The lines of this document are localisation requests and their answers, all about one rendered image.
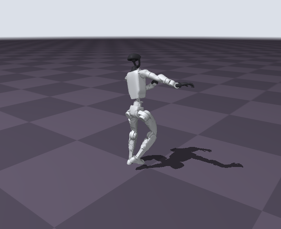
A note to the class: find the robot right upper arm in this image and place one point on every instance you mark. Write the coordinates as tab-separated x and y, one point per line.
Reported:
147	74

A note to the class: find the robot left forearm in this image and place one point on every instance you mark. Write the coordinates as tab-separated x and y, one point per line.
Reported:
150	86

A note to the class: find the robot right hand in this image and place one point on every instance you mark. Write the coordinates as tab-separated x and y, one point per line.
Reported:
182	84

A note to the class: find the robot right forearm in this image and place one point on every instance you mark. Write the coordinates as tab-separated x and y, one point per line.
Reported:
167	81

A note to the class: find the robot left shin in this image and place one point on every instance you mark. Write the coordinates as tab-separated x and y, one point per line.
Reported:
132	144

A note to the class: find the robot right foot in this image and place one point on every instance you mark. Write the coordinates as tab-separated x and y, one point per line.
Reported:
134	160

